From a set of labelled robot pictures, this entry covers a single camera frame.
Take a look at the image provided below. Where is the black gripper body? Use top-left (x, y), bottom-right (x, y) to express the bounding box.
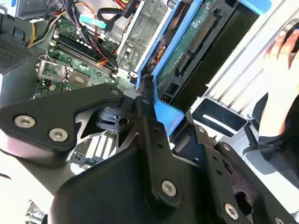
top-left (48, 145), bottom-right (225, 224)

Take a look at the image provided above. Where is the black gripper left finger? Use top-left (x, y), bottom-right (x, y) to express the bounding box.
top-left (0, 75), bottom-right (185, 210)

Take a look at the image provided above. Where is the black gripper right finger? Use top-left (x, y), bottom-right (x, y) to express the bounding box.
top-left (184, 112), bottom-right (299, 224)

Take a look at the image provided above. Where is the black power wire bundle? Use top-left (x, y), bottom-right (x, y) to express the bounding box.
top-left (61, 0), bottom-right (119, 72)

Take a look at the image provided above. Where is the black wire with tag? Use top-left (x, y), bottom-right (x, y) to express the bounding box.
top-left (78, 7), bottom-right (124, 33)

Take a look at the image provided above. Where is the hard disk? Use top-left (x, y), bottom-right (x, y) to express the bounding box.
top-left (136, 0), bottom-right (273, 138)

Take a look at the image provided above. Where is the person's hand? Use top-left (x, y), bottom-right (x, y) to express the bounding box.
top-left (263, 29), bottom-right (299, 70)

